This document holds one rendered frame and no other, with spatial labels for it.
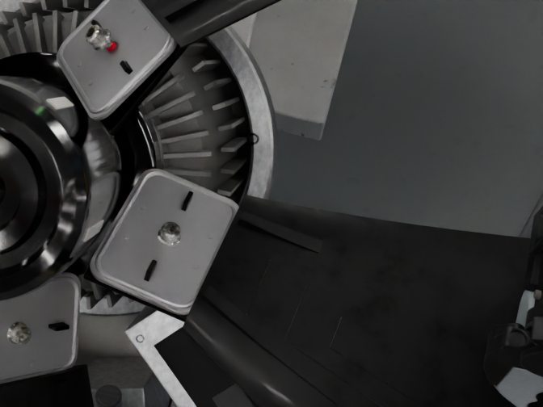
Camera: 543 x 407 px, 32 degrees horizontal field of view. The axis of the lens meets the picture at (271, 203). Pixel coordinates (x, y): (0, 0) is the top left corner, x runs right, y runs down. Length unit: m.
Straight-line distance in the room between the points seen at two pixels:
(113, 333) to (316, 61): 0.48
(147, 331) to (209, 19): 0.25
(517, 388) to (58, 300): 0.28
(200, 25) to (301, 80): 0.63
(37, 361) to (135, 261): 0.10
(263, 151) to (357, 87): 0.69
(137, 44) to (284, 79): 0.60
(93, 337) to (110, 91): 0.34
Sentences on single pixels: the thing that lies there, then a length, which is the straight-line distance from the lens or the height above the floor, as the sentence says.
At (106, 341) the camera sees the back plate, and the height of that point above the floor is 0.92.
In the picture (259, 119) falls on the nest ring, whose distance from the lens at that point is 0.72.
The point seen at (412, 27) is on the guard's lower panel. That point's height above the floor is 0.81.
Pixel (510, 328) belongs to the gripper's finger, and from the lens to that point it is 0.45.
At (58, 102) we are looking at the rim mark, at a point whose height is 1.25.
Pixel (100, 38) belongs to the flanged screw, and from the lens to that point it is 0.55.
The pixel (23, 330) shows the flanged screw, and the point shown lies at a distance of 0.59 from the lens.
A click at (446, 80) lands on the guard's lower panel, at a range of 1.38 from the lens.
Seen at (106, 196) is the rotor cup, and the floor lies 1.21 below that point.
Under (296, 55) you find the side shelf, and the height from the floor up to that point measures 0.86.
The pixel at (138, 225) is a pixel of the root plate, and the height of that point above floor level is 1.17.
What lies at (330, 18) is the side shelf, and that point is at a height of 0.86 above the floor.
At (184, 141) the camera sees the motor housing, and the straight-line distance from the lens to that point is 0.65.
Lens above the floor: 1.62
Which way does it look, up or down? 50 degrees down
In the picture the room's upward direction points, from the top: 11 degrees clockwise
